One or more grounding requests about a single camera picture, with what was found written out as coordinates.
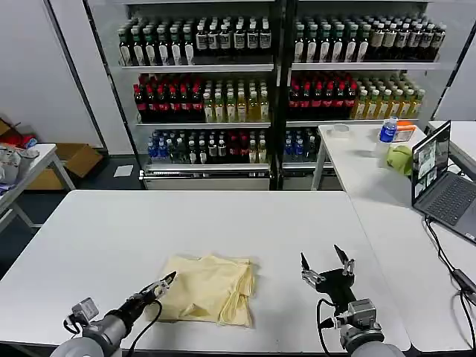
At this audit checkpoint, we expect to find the red cloth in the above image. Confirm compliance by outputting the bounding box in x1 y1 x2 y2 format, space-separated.
0 133 38 149

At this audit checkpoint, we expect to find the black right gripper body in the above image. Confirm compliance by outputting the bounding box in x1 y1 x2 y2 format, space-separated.
315 268 358 315

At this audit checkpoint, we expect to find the pile of grey clothes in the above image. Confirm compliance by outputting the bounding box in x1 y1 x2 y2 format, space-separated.
0 146 40 187

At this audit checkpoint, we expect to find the black laptop power cable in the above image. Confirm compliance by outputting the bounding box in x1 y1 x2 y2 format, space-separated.
423 216 476 351

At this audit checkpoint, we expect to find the crumpled green cloth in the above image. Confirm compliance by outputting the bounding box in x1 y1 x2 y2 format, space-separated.
385 145 414 177

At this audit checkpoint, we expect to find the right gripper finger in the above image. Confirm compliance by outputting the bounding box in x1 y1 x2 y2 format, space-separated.
300 252 326 289
333 243 356 276

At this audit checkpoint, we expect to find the brown cardboard box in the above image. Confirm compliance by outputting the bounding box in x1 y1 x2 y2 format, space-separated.
26 143 104 191

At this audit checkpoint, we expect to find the small white table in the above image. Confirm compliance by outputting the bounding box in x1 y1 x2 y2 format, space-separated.
0 144 77 236

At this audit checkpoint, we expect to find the pale yellow cloth shirt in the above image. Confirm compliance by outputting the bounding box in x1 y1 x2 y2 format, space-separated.
146 254 258 329

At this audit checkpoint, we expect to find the orange and white box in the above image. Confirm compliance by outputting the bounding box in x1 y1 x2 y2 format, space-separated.
393 122 417 143

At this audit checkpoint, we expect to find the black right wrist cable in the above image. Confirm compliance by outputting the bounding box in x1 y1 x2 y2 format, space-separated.
315 298 338 356

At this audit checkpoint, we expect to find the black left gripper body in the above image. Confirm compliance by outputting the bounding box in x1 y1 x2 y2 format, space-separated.
110 291 158 325

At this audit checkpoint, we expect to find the long white side desk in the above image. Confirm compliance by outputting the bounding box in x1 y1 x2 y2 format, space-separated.
311 123 476 353

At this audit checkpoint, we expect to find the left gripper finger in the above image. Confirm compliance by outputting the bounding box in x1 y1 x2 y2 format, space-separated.
138 271 177 294
147 277 176 299

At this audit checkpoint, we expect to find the shelf rack with bottles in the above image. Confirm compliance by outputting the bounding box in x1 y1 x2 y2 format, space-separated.
111 1 282 191
281 1 449 191

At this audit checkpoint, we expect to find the clear bottle with blue label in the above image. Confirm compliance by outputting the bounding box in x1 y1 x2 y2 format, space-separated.
374 115 399 158

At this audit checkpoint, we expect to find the grey open laptop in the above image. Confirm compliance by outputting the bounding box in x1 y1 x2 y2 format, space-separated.
411 120 476 245

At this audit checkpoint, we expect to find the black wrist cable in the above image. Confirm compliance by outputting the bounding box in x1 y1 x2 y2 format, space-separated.
315 298 338 356
125 298 164 356

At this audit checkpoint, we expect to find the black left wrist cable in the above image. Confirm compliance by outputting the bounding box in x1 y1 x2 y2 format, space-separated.
125 298 164 356

